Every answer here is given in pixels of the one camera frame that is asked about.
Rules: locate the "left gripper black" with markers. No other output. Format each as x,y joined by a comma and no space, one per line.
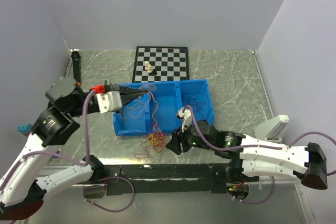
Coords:
128,94

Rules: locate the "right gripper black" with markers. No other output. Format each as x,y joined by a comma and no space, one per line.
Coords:
178,137

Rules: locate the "blue three-compartment plastic bin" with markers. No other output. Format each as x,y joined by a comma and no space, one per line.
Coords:
140,116

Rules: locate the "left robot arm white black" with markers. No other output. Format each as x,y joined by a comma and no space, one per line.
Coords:
39,172

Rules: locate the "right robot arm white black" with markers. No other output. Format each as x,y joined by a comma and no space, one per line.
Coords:
250,157

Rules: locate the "cream chess piece front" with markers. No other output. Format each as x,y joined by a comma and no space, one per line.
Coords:
149,68

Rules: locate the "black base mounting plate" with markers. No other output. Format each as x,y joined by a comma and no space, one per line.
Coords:
178,178

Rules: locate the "black white chessboard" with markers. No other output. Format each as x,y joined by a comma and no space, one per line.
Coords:
171,64

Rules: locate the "black marker orange cap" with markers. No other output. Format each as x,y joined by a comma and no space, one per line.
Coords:
76,65

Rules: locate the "white grey stand device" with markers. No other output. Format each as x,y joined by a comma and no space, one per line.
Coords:
273,130

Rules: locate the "blue brown toy block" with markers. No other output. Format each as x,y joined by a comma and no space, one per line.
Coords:
25,129

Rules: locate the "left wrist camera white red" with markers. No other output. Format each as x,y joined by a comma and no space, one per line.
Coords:
107,102

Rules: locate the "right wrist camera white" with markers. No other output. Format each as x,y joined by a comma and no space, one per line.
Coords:
184,114

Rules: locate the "aluminium frame rail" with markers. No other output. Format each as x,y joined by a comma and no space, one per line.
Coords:
267,202

